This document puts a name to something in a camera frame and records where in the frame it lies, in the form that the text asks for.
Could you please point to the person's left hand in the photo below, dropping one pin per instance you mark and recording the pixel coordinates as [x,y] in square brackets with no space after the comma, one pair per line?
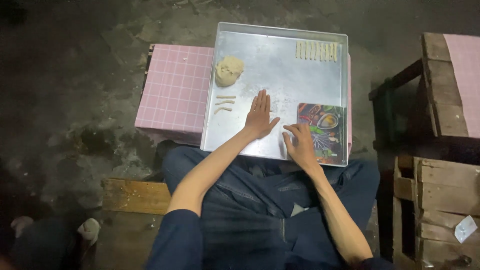
[258,120]

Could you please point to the weathered wooden crate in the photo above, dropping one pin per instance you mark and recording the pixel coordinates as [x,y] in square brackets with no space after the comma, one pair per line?
[438,202]

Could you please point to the person's dark blue left sleeve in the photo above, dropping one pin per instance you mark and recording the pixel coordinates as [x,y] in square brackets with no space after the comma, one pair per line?
[176,243]

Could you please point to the wooden table with pink top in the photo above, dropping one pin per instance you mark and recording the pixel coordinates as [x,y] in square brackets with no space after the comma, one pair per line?
[446,82]

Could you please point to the row of shaped dough sticks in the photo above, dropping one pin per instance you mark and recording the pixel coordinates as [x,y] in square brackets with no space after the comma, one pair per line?
[317,51]

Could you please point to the bent beige dough stick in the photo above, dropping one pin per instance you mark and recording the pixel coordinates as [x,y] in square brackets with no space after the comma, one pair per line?
[222,109]

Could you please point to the person's blue denim trousers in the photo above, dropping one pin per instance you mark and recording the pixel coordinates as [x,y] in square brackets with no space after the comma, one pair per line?
[258,210]

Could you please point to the beige dough lump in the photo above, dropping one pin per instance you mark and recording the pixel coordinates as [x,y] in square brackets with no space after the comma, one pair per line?
[228,70]

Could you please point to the wooden seat plank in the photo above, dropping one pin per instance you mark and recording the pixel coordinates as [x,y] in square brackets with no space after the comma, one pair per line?
[135,195]

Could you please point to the silver metal baking tray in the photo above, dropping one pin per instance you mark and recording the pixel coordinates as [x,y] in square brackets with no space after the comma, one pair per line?
[277,63]

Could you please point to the pink tiled low table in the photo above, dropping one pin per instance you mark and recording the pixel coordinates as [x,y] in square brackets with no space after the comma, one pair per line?
[176,90]

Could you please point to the person's dark blue sleeve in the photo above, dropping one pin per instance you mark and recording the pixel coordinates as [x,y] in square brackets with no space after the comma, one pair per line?
[375,264]
[176,243]

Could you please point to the kitchen scale with food print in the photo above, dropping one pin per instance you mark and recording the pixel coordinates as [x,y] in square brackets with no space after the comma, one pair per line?
[327,123]

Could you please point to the white plastic wrapper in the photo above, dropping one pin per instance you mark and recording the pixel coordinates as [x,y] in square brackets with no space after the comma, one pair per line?
[465,228]

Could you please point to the person's right hand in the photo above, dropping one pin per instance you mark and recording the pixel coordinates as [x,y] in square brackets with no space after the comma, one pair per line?
[304,148]

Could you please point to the thin beige dough stick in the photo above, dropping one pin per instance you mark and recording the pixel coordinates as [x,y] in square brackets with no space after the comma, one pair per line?
[225,102]
[225,96]

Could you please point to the person's dark blue right sleeve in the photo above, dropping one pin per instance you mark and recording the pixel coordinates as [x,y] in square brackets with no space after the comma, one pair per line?
[375,264]

